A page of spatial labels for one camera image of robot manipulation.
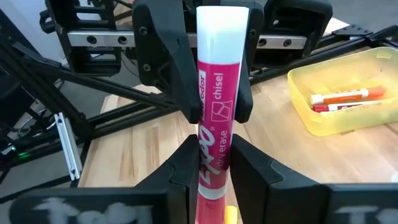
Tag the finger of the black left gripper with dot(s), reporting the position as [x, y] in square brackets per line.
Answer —
[245, 93]
[161, 46]

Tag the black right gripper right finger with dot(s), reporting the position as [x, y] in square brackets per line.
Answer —
[258, 186]

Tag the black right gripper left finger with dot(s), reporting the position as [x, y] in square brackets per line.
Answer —
[180, 174]

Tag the magenta Expo marker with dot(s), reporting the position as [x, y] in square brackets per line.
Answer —
[217, 93]

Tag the yellow highlighter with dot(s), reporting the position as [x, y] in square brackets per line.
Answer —
[231, 216]

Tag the red Expo marker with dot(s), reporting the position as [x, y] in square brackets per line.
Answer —
[335, 107]

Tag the orange Expo marker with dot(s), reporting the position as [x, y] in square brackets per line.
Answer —
[342, 97]

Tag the yellow translucent plastic bin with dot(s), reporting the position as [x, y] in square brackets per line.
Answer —
[342, 121]

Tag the silver aluminium extrusion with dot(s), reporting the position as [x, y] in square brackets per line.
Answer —
[68, 146]

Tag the black aluminium table frame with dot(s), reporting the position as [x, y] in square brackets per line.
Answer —
[124, 88]

